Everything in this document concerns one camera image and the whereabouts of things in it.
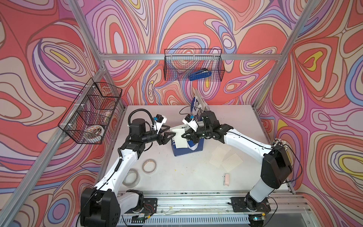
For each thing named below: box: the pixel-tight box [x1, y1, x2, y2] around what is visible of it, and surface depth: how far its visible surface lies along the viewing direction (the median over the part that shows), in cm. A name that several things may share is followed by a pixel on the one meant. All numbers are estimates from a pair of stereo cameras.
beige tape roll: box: [141, 158, 157, 174], surface depth 88 cm
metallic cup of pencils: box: [271, 138, 289, 151], surface depth 78 cm
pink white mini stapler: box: [224, 173, 230, 187], surface depth 82 cm
